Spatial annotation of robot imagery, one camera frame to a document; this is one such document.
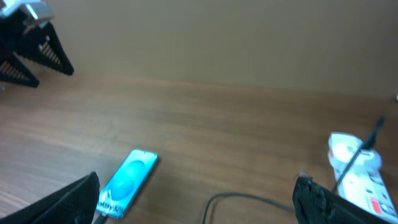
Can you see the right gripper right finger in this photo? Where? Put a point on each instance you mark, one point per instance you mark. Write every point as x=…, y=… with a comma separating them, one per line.
x=316, y=204

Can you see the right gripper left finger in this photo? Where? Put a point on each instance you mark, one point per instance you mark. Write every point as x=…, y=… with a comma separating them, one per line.
x=73, y=204

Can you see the Galaxy S25 smartphone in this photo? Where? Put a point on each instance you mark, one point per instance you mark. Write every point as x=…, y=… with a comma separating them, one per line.
x=121, y=190

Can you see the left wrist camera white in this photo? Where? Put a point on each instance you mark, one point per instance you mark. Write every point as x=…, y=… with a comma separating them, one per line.
x=37, y=12

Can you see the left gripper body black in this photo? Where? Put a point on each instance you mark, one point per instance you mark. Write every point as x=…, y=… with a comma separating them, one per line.
x=12, y=30

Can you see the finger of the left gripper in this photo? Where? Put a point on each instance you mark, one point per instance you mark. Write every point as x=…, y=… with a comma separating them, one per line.
x=41, y=45
x=14, y=71

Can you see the white power strip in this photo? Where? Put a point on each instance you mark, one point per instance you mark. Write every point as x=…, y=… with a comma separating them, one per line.
x=363, y=184

